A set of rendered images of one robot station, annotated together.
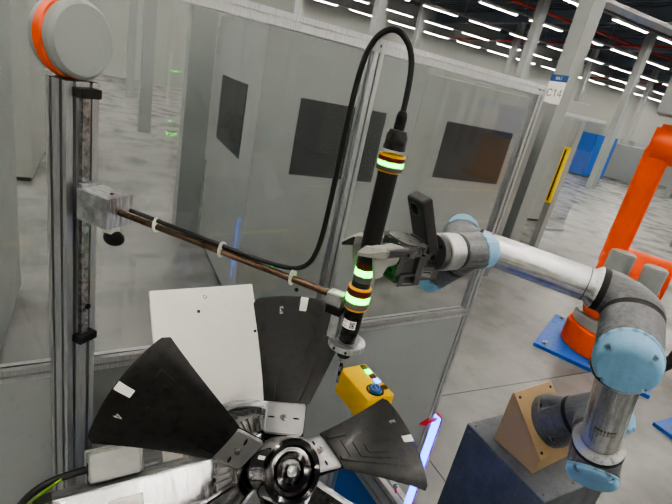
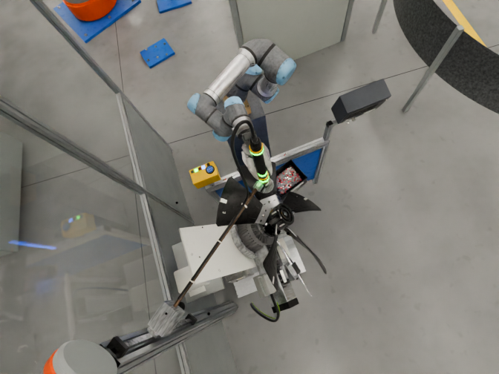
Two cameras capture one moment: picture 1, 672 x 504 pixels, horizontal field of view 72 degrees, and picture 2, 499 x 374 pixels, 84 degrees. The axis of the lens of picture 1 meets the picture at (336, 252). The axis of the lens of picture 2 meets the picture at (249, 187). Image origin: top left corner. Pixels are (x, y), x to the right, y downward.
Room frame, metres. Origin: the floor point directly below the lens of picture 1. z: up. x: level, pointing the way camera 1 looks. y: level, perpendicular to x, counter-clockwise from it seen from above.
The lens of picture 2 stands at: (0.58, 0.30, 2.58)
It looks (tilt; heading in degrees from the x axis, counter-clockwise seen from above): 70 degrees down; 306
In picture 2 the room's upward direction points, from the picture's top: 23 degrees counter-clockwise
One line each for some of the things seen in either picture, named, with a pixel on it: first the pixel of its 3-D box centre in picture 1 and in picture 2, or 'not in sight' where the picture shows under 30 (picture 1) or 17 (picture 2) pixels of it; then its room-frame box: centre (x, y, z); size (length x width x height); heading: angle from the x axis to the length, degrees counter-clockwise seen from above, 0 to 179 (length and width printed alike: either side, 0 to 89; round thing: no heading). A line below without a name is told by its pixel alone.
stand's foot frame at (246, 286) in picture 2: not in sight; (262, 258); (0.85, 0.17, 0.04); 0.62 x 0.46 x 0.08; 36
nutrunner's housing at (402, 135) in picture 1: (370, 246); (261, 167); (0.76, -0.06, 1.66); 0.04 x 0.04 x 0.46
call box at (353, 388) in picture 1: (363, 394); (205, 175); (1.21, -0.18, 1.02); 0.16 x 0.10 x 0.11; 36
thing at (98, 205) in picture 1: (102, 205); (165, 319); (0.97, 0.53, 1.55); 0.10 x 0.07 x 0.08; 71
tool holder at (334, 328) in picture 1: (346, 321); (263, 183); (0.77, -0.05, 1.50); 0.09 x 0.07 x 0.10; 71
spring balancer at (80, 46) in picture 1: (72, 38); (81, 372); (1.00, 0.62, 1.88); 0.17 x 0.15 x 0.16; 126
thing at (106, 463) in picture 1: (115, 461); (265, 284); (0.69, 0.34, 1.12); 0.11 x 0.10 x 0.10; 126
